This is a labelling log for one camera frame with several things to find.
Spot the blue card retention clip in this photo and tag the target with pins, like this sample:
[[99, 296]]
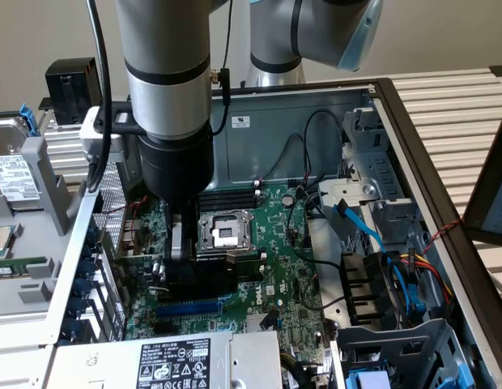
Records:
[[86, 252], [82, 287], [78, 306], [71, 326], [86, 269], [94, 235]]

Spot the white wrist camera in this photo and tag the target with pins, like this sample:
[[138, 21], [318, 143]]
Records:
[[91, 138]]

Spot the silver coin battery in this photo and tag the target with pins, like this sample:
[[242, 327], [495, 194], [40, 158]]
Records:
[[288, 200]]

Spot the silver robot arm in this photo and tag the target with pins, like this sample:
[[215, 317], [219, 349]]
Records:
[[166, 61]]

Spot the black RAM slot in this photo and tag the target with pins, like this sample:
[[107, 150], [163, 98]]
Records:
[[262, 256], [235, 190], [235, 195], [235, 200], [235, 206]]

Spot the black table end cap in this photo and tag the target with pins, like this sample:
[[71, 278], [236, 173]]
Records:
[[500, 75]]

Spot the short black expansion slot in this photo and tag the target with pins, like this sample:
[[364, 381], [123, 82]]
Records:
[[162, 328]]

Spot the silver chipset heatsink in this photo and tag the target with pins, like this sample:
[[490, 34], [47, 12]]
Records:
[[253, 322]]

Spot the green motherboard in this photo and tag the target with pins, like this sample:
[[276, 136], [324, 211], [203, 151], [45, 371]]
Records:
[[283, 243]]

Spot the black plastic box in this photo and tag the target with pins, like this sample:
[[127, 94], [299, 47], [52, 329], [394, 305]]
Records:
[[69, 89]]

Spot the black plastic bracket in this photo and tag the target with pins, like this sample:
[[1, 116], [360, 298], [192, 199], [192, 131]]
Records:
[[364, 283]]

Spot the silver CPU chip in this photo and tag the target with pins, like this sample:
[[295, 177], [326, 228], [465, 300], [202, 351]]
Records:
[[0, 241]]

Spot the silver hard disk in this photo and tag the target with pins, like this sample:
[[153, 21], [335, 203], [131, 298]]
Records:
[[12, 178]]

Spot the silver power supply unit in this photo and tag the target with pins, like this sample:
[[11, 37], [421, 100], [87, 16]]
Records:
[[255, 356]]

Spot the white case sticker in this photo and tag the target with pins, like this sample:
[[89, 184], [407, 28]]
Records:
[[241, 122]]

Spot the grey metal drive cage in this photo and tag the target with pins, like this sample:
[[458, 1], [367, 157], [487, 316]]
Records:
[[380, 348]]

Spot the silver CPU socket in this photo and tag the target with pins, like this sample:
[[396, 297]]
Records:
[[226, 233]]

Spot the open PC case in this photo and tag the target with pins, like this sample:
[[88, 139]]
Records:
[[275, 142]]

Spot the blue expansion slot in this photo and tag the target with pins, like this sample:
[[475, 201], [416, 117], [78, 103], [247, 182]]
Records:
[[188, 309]]

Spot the grey parts rack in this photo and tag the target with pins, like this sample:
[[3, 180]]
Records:
[[16, 291]]

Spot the silver disk bay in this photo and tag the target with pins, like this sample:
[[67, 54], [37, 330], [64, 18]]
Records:
[[380, 170]]

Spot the silver port block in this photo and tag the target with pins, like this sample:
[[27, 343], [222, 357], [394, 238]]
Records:
[[126, 248], [131, 229]]

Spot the black framed monitor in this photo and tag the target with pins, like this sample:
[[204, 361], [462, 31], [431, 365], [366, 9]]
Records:
[[482, 202]]

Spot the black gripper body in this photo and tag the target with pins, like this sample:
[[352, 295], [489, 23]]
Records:
[[176, 166]]

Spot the blue plastic disk rail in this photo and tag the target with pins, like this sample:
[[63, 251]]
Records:
[[27, 119]]

